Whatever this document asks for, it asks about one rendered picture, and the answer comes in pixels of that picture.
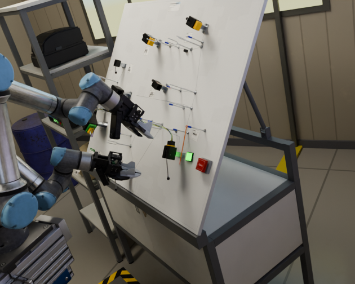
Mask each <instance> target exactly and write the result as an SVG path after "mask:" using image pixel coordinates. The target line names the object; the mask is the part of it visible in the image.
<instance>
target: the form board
mask: <svg viewBox="0 0 355 284"><path fill-rule="evenodd" d="M178 1H181V5H180V8H179V11H171V12H168V8H169V5H170V2H178ZM267 1H268V0H155V1H145V2H135V3H125V7H124V10H123V14H122V18H121V22H120V25H119V29H118V33H117V38H116V41H115V44H114V49H113V52H112V57H111V60H110V64H109V68H108V72H109V69H112V70H114V72H113V76H112V80H114V81H118V83H116V82H114V81H111V83H110V88H111V86H112V85H115V86H119V87H120V88H122V89H123V90H124V92H128V93H130V91H131V92H132V94H131V97H130V100H131V101H132V102H133V103H134V104H137V105H138V106H139V107H141V109H142V110H143V111H145V113H144V114H143V116H141V118H143V119H147V120H150V121H151V120H153V122H157V123H163V126H162V127H165V128H169V129H172V130H173V128H175V129H177V130H180V131H185V129H186V127H185V126H186V125H188V126H192V127H195V128H199V129H202V130H204V129H206V132H204V131H201V130H198V131H200V133H199V137H198V140H197V142H195V141H193V140H191V139H190V137H191V135H192V132H193V128H188V127H187V131H189V134H187V133H186V134H185V140H184V146H183V152H182V153H185V158H181V162H180V157H177V156H175V160H171V159H167V164H168V176H169V178H170V179H169V180H167V165H166V159H165V158H162V155H163V150H164V146H165V145H167V141H170V140H171V134H170V133H169V131H167V130H166V129H163V128H162V129H161V130H160V129H157V128H151V131H150V134H151V135H152V136H153V137H154V139H148V138H147V137H146V136H144V135H143V134H142V133H141V132H140V133H141V134H142V136H143V137H138V136H137V135H135V134H134V133H133V132H131V131H130V130H129V129H127V128H126V127H125V126H124V125H123V124H122V123H121V134H126V135H132V136H131V137H130V136H126V135H121V134H120V139H119V140H114V139H110V138H109V134H110V121H111V113H106V112H102V111H104V110H98V111H97V114H96V119H97V121H98V122H103V123H107V122H108V126H107V127H106V129H104V127H102V130H101V131H100V130H98V126H97V127H96V128H95V131H94V134H93V133H92V134H93V136H92V137H90V141H89V144H88V148H87V153H89V151H90V147H91V148H93V149H95V151H96V152H98V153H99V151H101V152H102V155H104V156H108V154H109V151H112V152H118V153H122V160H123V161H125V162H126V163H129V162H131V161H134V162H135V168H136V169H137V170H139V171H140V172H141V175H140V176H138V177H135V178H133V179H128V180H123V181H119V180H116V183H117V184H119V185H120V186H122V187H124V188H125V189H127V190H128V191H130V192H131V193H133V194H134V195H136V196H138V197H139V198H141V199H142V200H143V201H145V202H146V203H148V204H150V205H151V206H153V207H154V208H156V209H157V210H159V211H160V212H162V213H164V214H165V215H167V216H168V217H170V218H171V219H172V220H174V221H176V222H177V223H179V224H180V225H182V226H183V227H185V228H187V229H188V230H189V231H191V232H193V233H194V234H196V235H197V236H200V235H201V233H202V229H203V225H204V223H205V219H206V215H207V212H208V208H209V205H210V201H211V197H212V194H213V191H214V187H215V184H216V180H217V177H218V173H219V170H220V166H221V162H222V159H223V155H224V152H225V148H226V145H227V142H228V138H229V134H230V131H231V128H232V124H233V120H234V116H235V114H236V110H237V107H238V103H239V99H240V96H241V92H242V89H243V85H244V82H245V79H246V75H247V71H248V68H249V65H250V61H251V57H252V53H253V51H254V47H255V43H256V40H257V37H258V33H259V29H260V26H261V22H262V19H263V16H264V12H265V8H266V5H267ZM189 16H192V17H194V18H196V19H198V20H199V21H201V22H202V25H205V24H206V23H207V24H209V25H208V27H207V29H206V31H205V33H204V34H203V33H202V29H200V30H199V31H197V30H195V29H192V28H191V27H189V26H187V25H186V22H187V20H186V17H189ZM144 33H147V34H150V35H151V36H152V37H154V38H156V39H157V40H158V41H159V39H161V40H162V42H163V43H165V42H167V41H168V42H171V43H173V44H175V45H176V44H177V42H178V44H181V45H183V46H185V47H188V48H193V50H192V51H190V49H187V48H185V47H182V46H180V48H179V49H178V48H177V47H178V46H179V45H176V46H177V47H175V46H171V48H169V46H167V45H164V44H162V43H161V44H160V46H159V48H157V47H156V46H157V45H155V44H153V46H150V45H148V44H145V43H144V42H143V41H142V38H143V34H144ZM187 33H193V34H192V38H195V39H197V40H199V41H204V43H203V44H202V43H201V42H198V41H196V40H194V39H191V42H193V43H195V44H198V45H200V46H201V45H203V47H202V49H200V47H199V46H196V45H194V44H192V43H184V40H182V39H180V38H178V37H177V36H179V37H181V38H184V39H185V36H186V34H187ZM168 38H170V39H173V40H175V41H177V42H175V41H173V40H170V39H168ZM145 47H150V48H149V52H148V55H147V56H143V53H144V49H145ZM184 49H186V50H188V52H184ZM115 59H117V60H120V61H121V63H124V64H127V65H126V68H122V67H121V66H120V67H116V70H115V66H113V65H114V61H115ZM129 64H133V67H132V72H131V73H128V72H127V70H128V66H129ZM115 71H116V72H117V74H115ZM108 72H107V75H108ZM107 75H106V78H107ZM152 80H156V81H159V82H160V83H161V84H162V85H166V84H168V85H169V86H170V87H172V88H176V89H178V90H181V89H180V88H178V87H182V88H185V89H188V90H191V91H197V93H196V94H194V93H193V92H190V91H187V90H183V89H182V92H180V91H178V90H174V89H169V88H167V90H166V92H165V93H164V92H163V90H160V91H158V90H155V93H154V97H153V99H151V98H148V96H149V91H150V89H154V88H153V87H152V86H151V85H152V83H153V82H152ZM170 84H171V85H170ZM172 85H175V86H178V87H175V86H172ZM166 101H170V102H173V103H178V104H181V105H185V106H187V107H193V109H192V110H190V108H186V107H185V109H184V110H183V109H182V108H179V107H176V106H172V105H169V102H166ZM173 103H171V104H173ZM173 105H176V104H173ZM177 106H179V105H177ZM180 107H183V106H180ZM196 130H197V129H196ZM187 131H186V132H187ZM109 140H110V141H109ZM111 141H115V142H117V143H120V144H125V145H132V147H131V148H130V147H128V146H125V145H119V144H116V143H115V142H111ZM109 143H113V144H109ZM115 144H116V145H115ZM187 152H191V153H194V155H193V160H192V162H189V161H186V160H185V159H186V155H187ZM198 158H206V159H209V160H211V161H212V165H211V169H210V173H209V174H206V173H204V172H201V171H198V170H196V165H197V162H198ZM179 162H180V166H179Z"/></svg>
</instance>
